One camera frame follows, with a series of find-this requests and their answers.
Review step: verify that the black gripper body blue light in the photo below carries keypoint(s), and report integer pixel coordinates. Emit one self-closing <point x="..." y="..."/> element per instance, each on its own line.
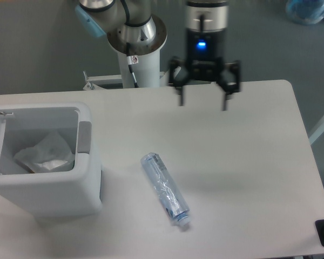
<point x="204" y="52"/>

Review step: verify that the white plastic trash can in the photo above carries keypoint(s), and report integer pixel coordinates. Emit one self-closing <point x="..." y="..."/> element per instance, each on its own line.
<point x="72" y="193"/>

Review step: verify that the clear plastic wrapper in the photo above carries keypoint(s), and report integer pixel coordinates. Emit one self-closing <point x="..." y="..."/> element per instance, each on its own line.
<point x="51" y="154"/>

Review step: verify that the crushed clear plastic bottle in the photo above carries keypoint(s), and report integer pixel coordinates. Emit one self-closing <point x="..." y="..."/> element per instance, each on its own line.
<point x="166" y="189"/>

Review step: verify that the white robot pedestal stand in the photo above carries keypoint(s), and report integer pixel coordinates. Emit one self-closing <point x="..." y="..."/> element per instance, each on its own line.
<point x="138" y="51"/>

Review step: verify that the white frame bar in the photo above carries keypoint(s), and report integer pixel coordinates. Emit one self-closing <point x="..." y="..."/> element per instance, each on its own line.
<point x="316" y="131"/>

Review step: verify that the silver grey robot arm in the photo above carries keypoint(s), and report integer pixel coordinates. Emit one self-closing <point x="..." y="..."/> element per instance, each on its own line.
<point x="102" y="17"/>

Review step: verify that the blue plastic bag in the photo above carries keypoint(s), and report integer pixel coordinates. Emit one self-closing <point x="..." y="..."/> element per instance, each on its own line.
<point x="305" y="12"/>

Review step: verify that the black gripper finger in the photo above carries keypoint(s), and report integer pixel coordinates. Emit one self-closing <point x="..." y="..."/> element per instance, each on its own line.
<point x="178" y="82"/>
<point x="229" y="87"/>

